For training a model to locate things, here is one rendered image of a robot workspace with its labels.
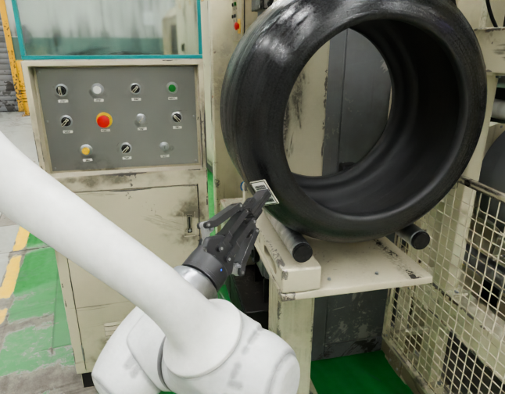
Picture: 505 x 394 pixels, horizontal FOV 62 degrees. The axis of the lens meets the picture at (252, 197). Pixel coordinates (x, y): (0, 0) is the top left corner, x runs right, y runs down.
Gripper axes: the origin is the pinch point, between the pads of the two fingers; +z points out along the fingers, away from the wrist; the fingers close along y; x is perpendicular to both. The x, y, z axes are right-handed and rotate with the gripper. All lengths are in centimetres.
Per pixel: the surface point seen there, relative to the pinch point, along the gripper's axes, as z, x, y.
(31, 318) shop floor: -10, -179, 44
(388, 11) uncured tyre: 28.5, 25.5, -17.8
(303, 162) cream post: 39.0, -16.1, 14.5
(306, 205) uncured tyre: 6.5, 5.1, 6.6
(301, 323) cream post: 19, -34, 64
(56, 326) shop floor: -7, -164, 51
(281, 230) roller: 8.9, -7.5, 14.4
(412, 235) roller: 20.6, 15.8, 28.4
